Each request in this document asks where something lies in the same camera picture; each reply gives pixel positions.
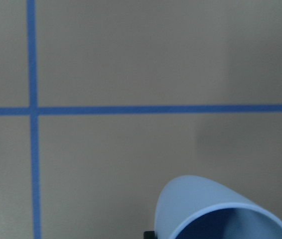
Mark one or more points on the blue plastic cup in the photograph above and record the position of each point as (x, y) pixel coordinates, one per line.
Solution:
(193, 207)

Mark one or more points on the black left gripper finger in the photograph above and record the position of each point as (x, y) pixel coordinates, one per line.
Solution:
(149, 235)

